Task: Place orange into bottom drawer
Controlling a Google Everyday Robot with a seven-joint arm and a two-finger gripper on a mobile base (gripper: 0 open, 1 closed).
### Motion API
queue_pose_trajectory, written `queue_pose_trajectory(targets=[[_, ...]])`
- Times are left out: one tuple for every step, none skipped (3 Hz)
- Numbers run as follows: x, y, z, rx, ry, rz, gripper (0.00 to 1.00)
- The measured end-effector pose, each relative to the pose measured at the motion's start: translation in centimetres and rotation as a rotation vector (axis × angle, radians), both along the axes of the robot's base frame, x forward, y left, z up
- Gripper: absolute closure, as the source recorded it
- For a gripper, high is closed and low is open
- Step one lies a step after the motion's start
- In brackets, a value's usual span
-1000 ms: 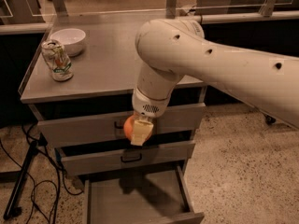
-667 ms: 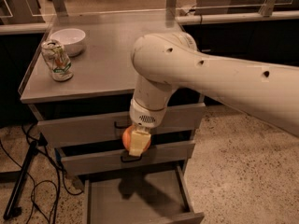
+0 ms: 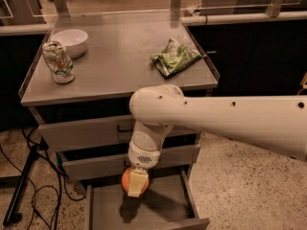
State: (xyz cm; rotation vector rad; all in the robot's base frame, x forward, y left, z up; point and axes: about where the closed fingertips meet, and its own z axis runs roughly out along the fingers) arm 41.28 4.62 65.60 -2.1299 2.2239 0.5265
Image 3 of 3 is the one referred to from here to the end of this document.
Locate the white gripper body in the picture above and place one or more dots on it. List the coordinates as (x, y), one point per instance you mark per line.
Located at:
(143, 157)

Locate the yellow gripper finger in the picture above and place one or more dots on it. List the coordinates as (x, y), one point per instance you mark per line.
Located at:
(138, 179)

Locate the orange fruit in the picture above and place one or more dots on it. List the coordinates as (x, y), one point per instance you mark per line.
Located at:
(125, 180)

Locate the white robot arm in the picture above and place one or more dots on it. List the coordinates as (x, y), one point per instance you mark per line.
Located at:
(277, 123)

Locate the grey top drawer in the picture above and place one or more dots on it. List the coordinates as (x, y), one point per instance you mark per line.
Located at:
(86, 134)

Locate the grey drawer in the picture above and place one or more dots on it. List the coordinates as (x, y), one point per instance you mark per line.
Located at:
(86, 134)
(113, 165)
(166, 205)

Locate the grey bottom drawer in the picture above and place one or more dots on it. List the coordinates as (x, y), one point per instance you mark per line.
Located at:
(166, 205)

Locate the grey middle drawer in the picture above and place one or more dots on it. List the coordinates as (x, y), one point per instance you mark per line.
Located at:
(113, 165)

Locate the grey metal drawer cabinet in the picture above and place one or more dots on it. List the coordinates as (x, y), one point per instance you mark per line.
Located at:
(116, 64)

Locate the green crumpled chip bag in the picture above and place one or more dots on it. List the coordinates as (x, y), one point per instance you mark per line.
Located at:
(174, 58)

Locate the black stand leg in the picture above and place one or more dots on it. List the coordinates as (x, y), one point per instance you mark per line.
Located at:
(11, 214)

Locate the white ceramic bowl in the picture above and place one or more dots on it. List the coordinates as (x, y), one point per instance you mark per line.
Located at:
(75, 42)

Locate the crushed soda can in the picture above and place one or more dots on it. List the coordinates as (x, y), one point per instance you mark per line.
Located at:
(58, 62)

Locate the yellow hand cart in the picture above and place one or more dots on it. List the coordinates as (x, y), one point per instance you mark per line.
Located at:
(303, 84)

